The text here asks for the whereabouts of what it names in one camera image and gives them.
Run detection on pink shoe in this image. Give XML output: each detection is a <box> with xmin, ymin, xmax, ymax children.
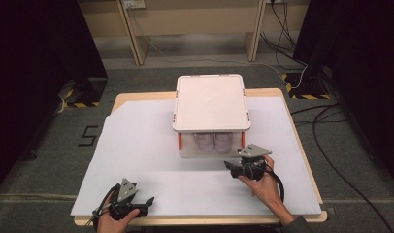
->
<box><xmin>213</xmin><ymin>132</ymin><xmax>234</xmax><ymax>154</ymax></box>
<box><xmin>192</xmin><ymin>132</ymin><xmax>216</xmax><ymax>153</ymax></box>

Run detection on white storage box with lid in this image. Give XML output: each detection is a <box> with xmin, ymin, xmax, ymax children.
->
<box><xmin>172</xmin><ymin>74</ymin><xmax>252</xmax><ymax>159</ymax></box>

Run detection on white wall socket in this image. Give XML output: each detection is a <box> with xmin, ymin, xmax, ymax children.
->
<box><xmin>121</xmin><ymin>0</ymin><xmax>148</xmax><ymax>11</ymax></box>

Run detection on person's left hand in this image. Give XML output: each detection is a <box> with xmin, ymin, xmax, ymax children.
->
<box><xmin>95</xmin><ymin>193</ymin><xmax>141</xmax><ymax>233</ymax></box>

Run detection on beige wooden desk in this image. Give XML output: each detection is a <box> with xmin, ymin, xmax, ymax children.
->
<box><xmin>78</xmin><ymin>0</ymin><xmax>312</xmax><ymax>67</ymax></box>

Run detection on black curtain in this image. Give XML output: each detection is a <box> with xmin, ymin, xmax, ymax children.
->
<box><xmin>0</xmin><ymin>0</ymin><xmax>109</xmax><ymax>197</ymax></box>
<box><xmin>292</xmin><ymin>0</ymin><xmax>394</xmax><ymax>193</ymax></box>

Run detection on black stand striped base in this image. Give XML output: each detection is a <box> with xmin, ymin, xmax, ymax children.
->
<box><xmin>280</xmin><ymin>71</ymin><xmax>333</xmax><ymax>101</ymax></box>
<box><xmin>57</xmin><ymin>77</ymin><xmax>110</xmax><ymax>109</ymax></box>

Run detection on wooden table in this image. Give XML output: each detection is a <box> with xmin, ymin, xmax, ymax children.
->
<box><xmin>73</xmin><ymin>87</ymin><xmax>329</xmax><ymax>227</ymax></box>

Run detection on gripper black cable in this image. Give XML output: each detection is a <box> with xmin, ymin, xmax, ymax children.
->
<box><xmin>86</xmin><ymin>183</ymin><xmax>120</xmax><ymax>229</ymax></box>
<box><xmin>264</xmin><ymin>168</ymin><xmax>286</xmax><ymax>204</ymax></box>

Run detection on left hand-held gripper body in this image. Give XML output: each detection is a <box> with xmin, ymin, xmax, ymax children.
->
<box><xmin>105</xmin><ymin>178</ymin><xmax>147</xmax><ymax>222</ymax></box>

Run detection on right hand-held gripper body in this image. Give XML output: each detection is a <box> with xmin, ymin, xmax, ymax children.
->
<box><xmin>236</xmin><ymin>143</ymin><xmax>273</xmax><ymax>182</ymax></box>

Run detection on black floor cable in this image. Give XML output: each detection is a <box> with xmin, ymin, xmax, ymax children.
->
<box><xmin>289</xmin><ymin>102</ymin><xmax>394</xmax><ymax>233</ymax></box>

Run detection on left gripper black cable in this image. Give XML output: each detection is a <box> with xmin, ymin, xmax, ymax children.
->
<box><xmin>86</xmin><ymin>183</ymin><xmax>120</xmax><ymax>229</ymax></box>

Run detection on white table sheet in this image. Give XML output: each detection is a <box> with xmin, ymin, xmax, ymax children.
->
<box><xmin>70</xmin><ymin>96</ymin><xmax>323</xmax><ymax>217</ymax></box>

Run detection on black cable bundle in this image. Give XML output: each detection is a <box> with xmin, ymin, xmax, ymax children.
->
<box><xmin>258</xmin><ymin>0</ymin><xmax>309</xmax><ymax>70</ymax></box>

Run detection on person's right hand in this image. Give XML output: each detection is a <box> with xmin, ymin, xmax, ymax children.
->
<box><xmin>237</xmin><ymin>154</ymin><xmax>283</xmax><ymax>212</ymax></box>

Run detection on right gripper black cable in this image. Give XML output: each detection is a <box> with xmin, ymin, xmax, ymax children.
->
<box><xmin>264</xmin><ymin>168</ymin><xmax>286</xmax><ymax>204</ymax></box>

